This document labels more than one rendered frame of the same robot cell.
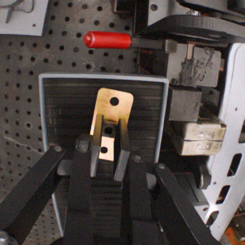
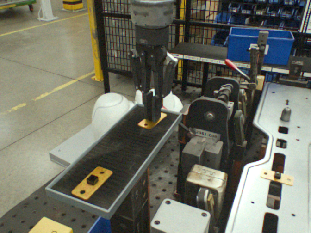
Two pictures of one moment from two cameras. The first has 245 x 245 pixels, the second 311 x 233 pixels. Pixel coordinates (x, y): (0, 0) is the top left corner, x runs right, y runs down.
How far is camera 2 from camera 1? 0.75 m
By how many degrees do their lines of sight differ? 80
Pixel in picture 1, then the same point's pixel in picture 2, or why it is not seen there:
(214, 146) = (215, 180)
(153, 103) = (173, 119)
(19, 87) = (63, 216)
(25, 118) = not seen: outside the picture
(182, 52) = (198, 139)
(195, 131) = (199, 168)
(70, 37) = not seen: hidden behind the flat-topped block
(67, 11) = not seen: hidden behind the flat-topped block
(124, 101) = (162, 115)
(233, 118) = (249, 208)
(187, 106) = (194, 148)
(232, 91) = (246, 189)
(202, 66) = (209, 144)
